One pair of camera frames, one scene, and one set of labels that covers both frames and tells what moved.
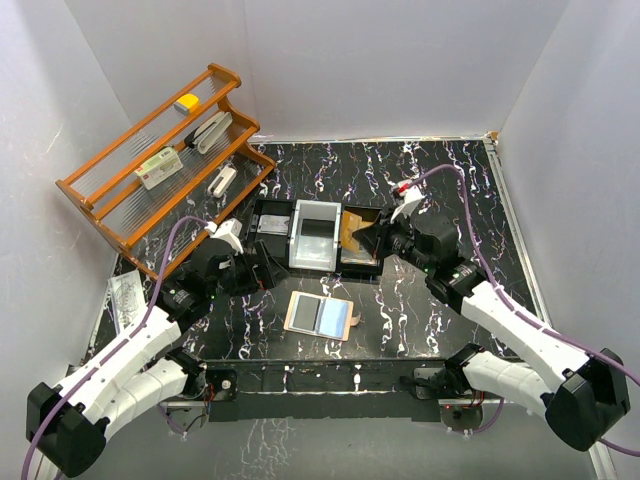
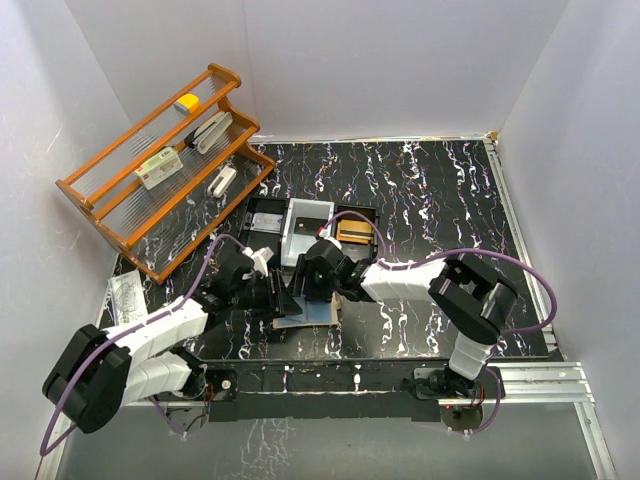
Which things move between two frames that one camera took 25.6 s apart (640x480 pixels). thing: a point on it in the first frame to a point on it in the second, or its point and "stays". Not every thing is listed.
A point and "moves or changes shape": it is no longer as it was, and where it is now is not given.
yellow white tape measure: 187,104 stays
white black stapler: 209,131 stays
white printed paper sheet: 127,297 stays
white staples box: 159,168 stays
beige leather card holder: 320,316 moves or changes shape
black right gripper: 375,237 to 302,283
